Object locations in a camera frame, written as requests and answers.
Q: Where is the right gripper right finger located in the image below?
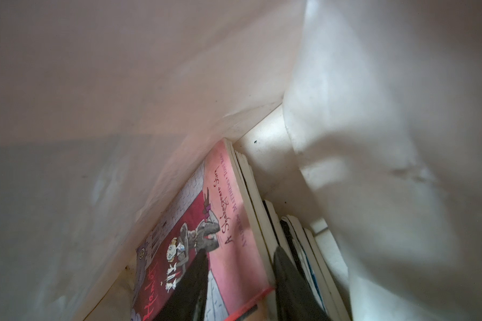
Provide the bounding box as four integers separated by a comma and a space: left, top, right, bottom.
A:
273, 247, 331, 321

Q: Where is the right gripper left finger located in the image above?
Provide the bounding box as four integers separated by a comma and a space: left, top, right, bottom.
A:
154, 250, 209, 321

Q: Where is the red cover book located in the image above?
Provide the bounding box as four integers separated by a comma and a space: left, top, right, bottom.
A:
131, 139, 277, 320

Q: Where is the cream canvas tote bag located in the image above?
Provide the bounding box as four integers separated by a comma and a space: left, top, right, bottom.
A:
0, 1, 482, 320

